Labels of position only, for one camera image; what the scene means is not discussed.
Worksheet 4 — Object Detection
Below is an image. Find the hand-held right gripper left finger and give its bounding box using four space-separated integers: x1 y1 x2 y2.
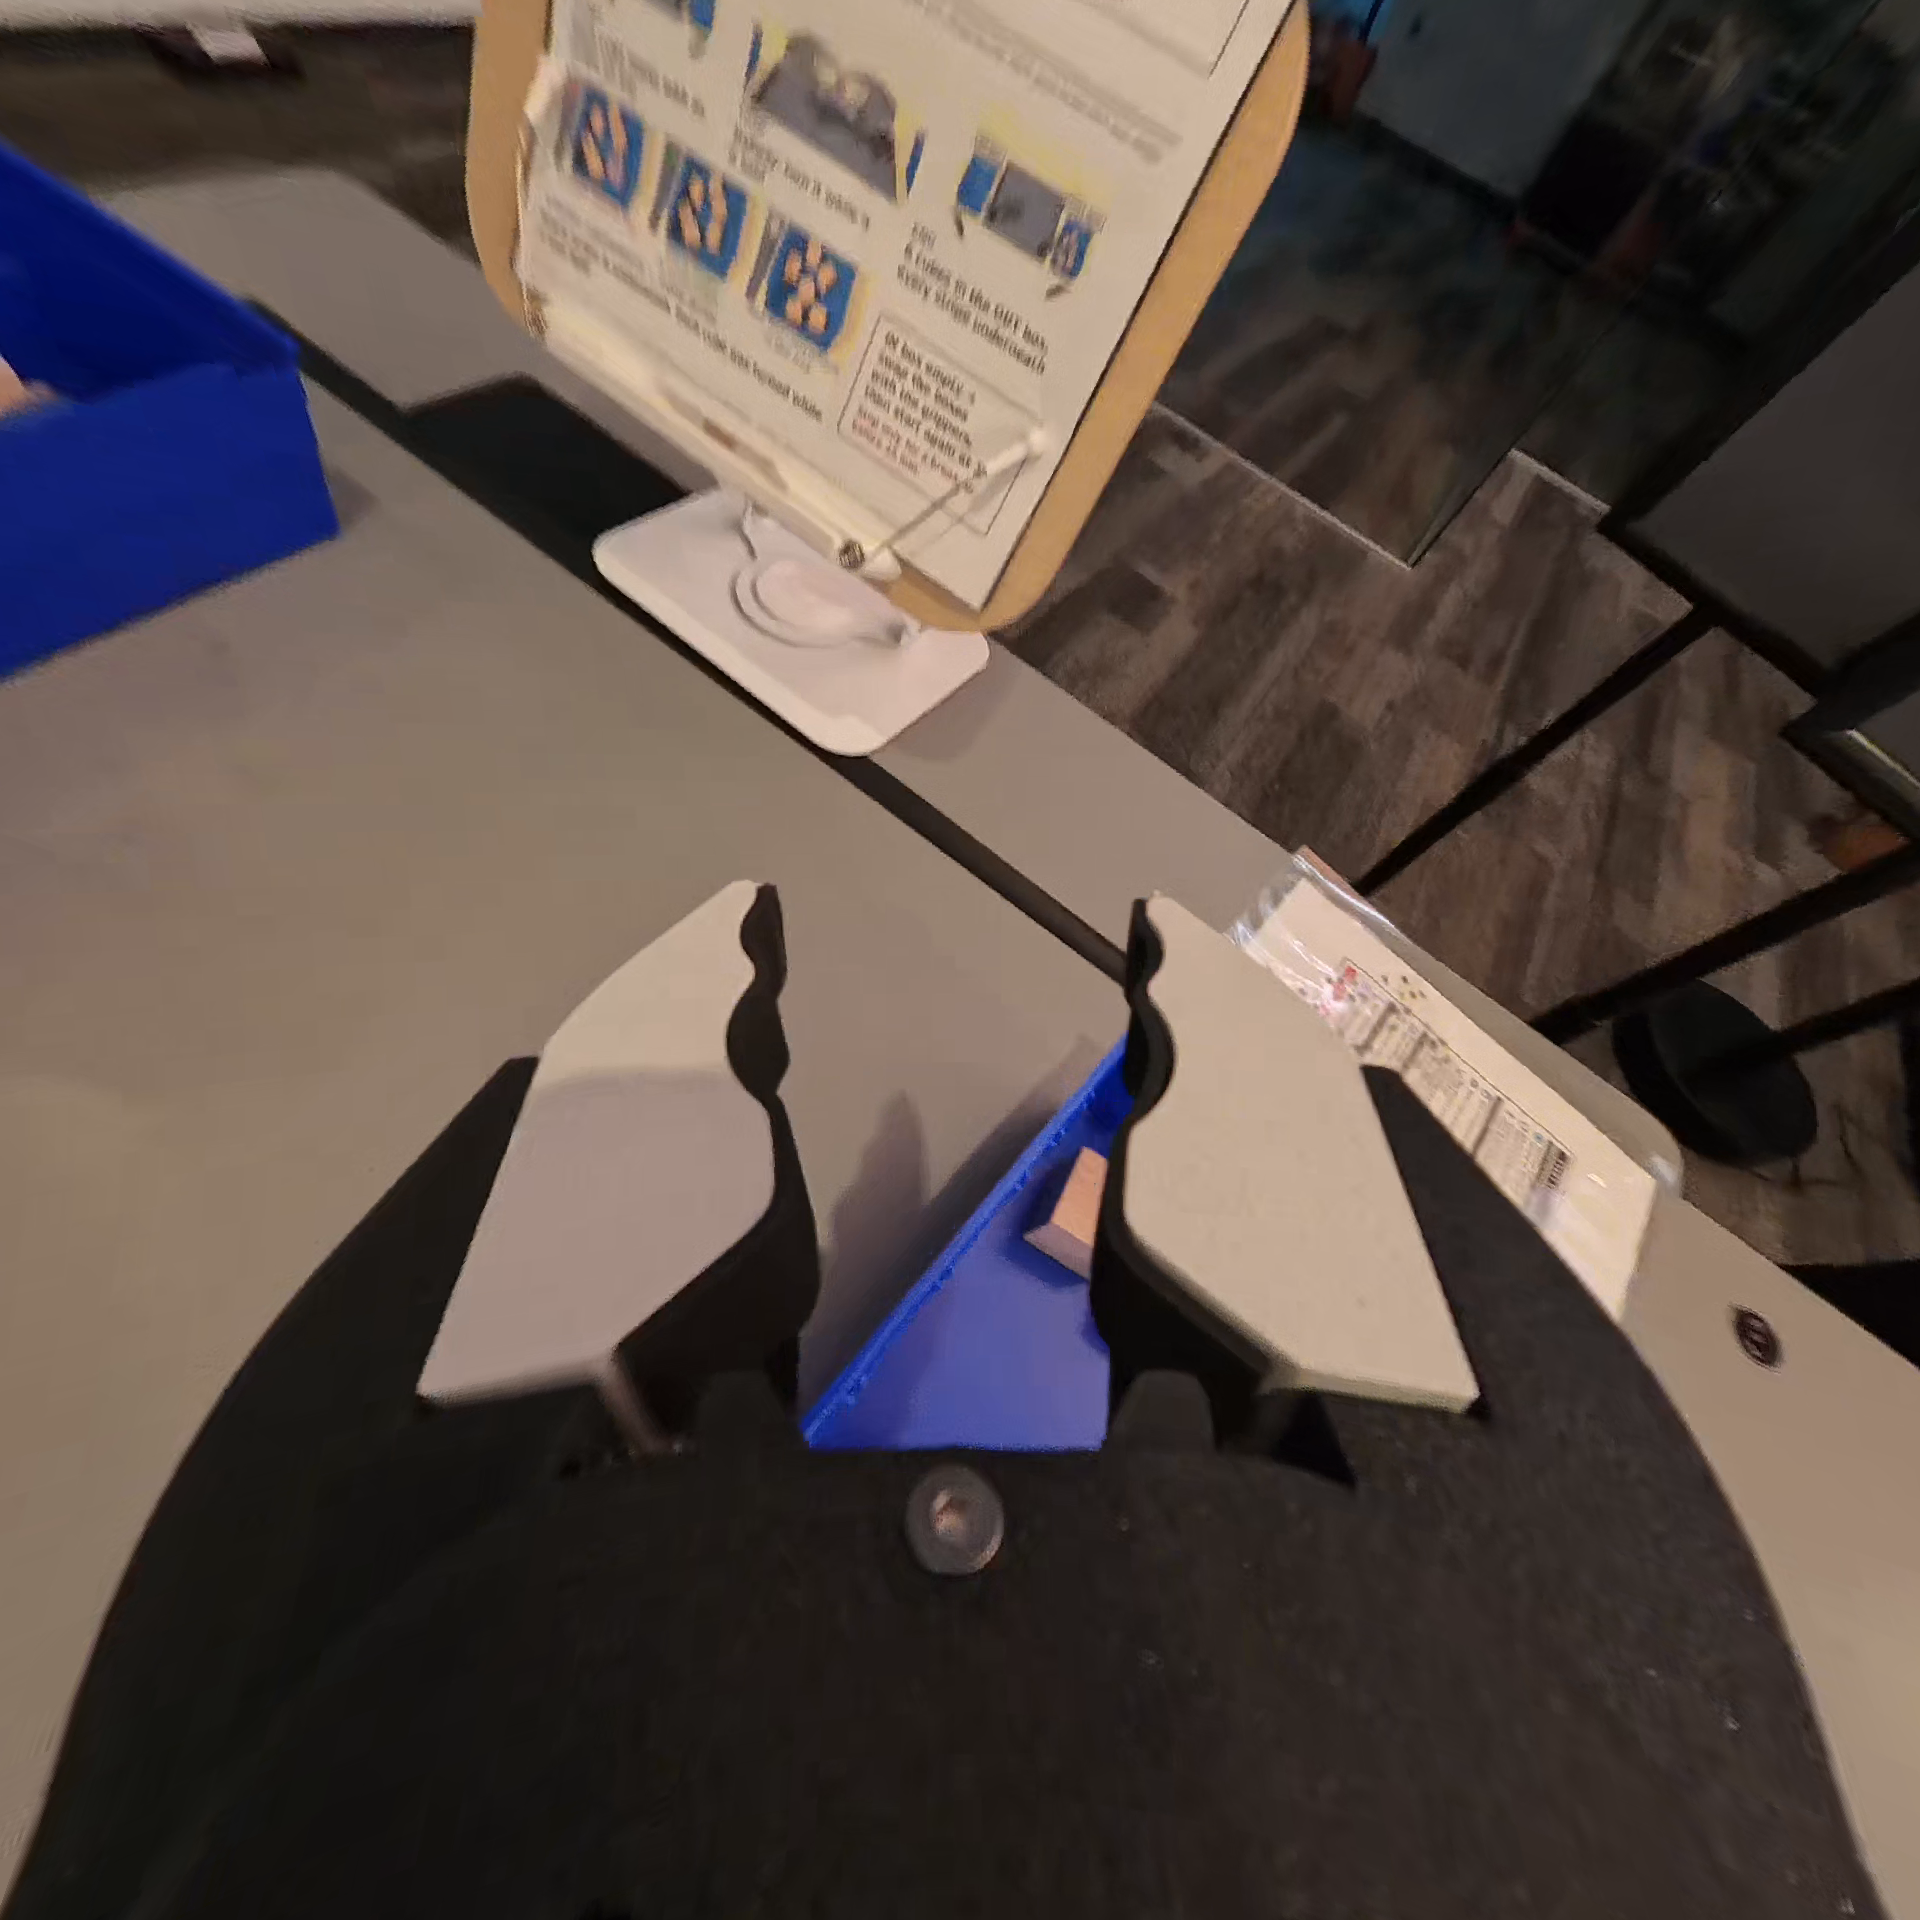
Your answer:
417 881 825 1453

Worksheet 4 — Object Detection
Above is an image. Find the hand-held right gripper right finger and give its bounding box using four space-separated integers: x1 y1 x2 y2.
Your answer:
1093 895 1482 1453

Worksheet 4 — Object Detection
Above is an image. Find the blue plastic bin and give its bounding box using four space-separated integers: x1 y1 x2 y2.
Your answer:
801 1036 1134 1453
0 137 340 682

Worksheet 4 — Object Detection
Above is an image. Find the printed paper sheet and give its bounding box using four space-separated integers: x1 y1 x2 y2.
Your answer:
1228 849 1682 1327

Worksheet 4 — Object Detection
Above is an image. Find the black round stand base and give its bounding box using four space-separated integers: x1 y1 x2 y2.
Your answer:
1611 983 1821 1162

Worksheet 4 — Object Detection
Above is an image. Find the white document stand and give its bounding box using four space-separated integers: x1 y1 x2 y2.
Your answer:
591 428 1051 756

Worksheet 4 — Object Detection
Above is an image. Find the instruction sheet on stand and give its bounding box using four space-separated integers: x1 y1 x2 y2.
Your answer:
465 0 1310 633

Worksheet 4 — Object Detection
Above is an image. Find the printed instruction sheet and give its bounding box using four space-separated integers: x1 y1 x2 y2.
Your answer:
515 0 1298 609

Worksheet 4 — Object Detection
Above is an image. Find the grey table with black frame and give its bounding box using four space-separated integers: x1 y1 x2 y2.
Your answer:
1358 224 1920 1052

